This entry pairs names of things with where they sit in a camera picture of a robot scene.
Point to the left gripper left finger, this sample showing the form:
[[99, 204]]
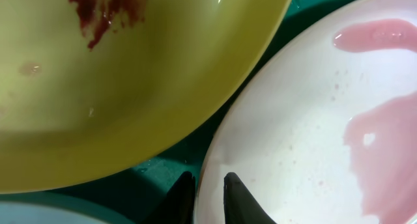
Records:
[[178, 205]]

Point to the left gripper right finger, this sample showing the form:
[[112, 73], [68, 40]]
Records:
[[240, 207]]

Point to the white plate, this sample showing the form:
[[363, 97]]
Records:
[[326, 131]]

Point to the light blue plate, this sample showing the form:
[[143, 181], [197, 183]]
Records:
[[26, 213]]

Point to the teal plastic tray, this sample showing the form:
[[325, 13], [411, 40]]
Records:
[[137, 191]]

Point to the yellow plate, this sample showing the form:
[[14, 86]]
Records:
[[92, 87]]

